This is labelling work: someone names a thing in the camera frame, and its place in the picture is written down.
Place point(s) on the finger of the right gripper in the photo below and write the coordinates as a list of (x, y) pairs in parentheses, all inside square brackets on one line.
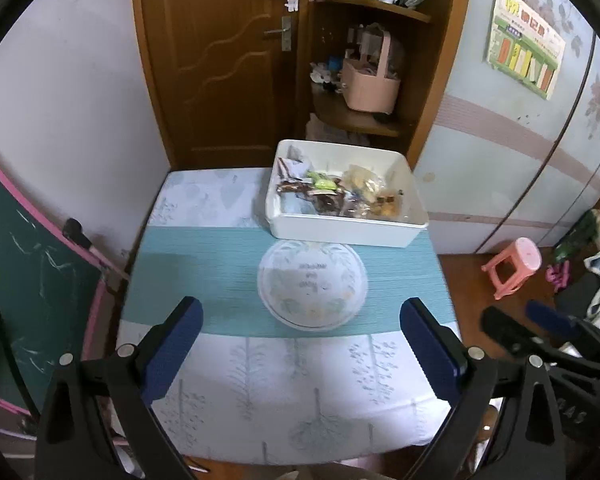
[(518, 340), (549, 319)]

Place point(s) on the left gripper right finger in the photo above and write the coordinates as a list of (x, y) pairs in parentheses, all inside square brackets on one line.
[(463, 377)]

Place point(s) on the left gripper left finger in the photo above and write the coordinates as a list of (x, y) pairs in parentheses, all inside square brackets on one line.
[(144, 376)]

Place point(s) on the clear bag yellow cubes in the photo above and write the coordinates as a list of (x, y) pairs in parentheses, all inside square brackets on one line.
[(387, 206)]

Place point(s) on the dark dried fruit packet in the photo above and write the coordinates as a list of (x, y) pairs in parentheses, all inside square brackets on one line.
[(328, 204)]

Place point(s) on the large white zip bag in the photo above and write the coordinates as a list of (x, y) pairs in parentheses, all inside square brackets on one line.
[(292, 203)]

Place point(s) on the brown chocolate snack packet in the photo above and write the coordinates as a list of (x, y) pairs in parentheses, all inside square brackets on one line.
[(303, 189)]

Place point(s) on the white red-edged snack bag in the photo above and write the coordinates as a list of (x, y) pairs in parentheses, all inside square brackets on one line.
[(295, 166)]

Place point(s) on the pink plastic stool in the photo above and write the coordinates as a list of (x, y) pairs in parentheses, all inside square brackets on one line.
[(524, 259)]

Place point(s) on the patterned tablecloth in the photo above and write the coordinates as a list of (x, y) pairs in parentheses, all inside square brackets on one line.
[(301, 358)]

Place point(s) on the white plastic storage bin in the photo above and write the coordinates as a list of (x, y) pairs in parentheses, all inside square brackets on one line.
[(335, 159)]

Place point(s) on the green snack packet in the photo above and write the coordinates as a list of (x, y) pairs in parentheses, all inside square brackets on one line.
[(322, 182)]

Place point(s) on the wooden corner shelf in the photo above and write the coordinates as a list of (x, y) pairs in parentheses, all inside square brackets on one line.
[(414, 47)]

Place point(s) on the wooden door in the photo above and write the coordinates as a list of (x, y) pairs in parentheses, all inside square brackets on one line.
[(223, 95)]

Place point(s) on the green chalkboard pink frame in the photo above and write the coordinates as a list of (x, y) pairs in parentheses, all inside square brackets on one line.
[(52, 295)]

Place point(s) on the pink basket with handle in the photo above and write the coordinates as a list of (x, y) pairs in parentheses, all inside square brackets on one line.
[(366, 89)]

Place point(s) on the wall poster calendar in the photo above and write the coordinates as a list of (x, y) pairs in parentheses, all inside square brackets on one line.
[(525, 47)]

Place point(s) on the metal door handle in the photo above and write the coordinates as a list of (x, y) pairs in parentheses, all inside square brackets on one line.
[(283, 33)]

